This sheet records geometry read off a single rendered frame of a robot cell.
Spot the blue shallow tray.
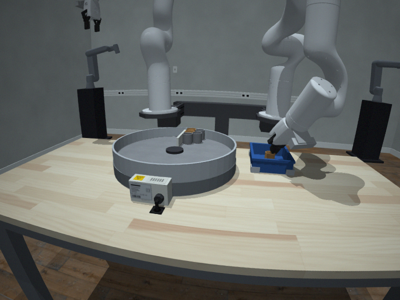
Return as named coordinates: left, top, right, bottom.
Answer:
left=250, top=142, right=296, bottom=175

